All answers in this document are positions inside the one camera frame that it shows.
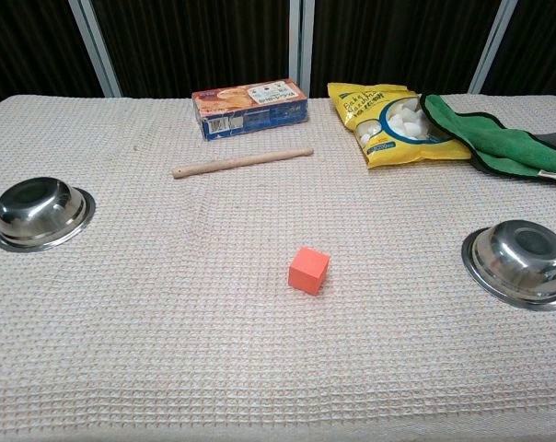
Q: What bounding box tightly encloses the green microfibre cloth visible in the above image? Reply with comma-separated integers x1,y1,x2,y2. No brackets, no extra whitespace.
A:
419,93,556,188

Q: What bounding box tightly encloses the wooden stick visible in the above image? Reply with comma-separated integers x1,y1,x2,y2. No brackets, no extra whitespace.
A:
171,147,315,180

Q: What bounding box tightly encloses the yellow marshmallow bag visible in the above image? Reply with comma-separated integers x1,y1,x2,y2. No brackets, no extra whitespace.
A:
327,82,472,169

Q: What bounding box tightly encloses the orange foam cube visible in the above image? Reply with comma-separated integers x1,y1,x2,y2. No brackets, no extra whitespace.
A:
287,246,331,298

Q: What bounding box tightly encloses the dark ribbed partition panel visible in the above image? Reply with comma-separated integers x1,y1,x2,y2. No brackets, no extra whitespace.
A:
0,0,105,114
482,0,556,97
91,0,294,99
310,0,504,99

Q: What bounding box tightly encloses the stainless steel bowl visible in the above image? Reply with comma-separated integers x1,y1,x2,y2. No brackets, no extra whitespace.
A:
460,219,556,311
0,177,98,253

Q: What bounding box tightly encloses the aluminium partition post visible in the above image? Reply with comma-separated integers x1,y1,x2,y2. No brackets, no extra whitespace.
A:
468,0,519,94
68,0,123,99
288,0,315,99

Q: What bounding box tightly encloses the orange blue cracker box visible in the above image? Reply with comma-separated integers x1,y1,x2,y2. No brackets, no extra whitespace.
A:
191,77,309,142

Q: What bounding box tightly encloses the beige waffle tablecloth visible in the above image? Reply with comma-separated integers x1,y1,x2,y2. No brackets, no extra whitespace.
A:
0,94,556,442

